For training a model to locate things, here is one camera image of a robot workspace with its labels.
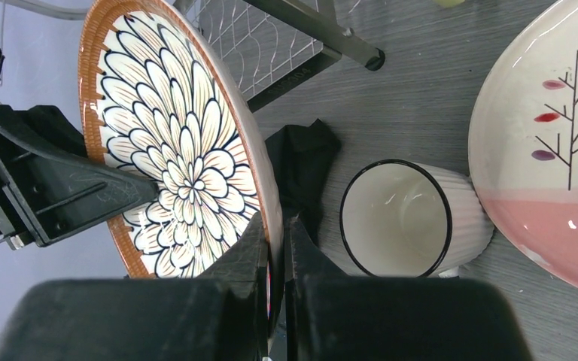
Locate black cloth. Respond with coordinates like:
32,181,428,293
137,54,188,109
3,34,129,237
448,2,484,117
265,119,342,244

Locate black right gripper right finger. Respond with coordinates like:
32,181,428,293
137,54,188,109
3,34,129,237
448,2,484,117
284,217,531,360

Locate flower pattern brown-rim plate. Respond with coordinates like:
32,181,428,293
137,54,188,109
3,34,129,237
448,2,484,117
78,1,283,327

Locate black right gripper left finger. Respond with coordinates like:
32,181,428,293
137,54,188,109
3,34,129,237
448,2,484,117
0,214,269,360

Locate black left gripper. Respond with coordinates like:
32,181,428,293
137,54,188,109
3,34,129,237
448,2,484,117
0,48,157,248

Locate metal dish rack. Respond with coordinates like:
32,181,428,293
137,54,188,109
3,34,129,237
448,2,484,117
173,1,385,112

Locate light green mug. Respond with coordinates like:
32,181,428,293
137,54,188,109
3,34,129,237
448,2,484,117
433,0,465,8

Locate white ribbed mug black handle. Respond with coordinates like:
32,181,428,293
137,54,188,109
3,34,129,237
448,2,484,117
339,159,494,277

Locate pink and cream plate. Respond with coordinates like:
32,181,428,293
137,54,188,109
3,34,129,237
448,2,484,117
468,1,578,288

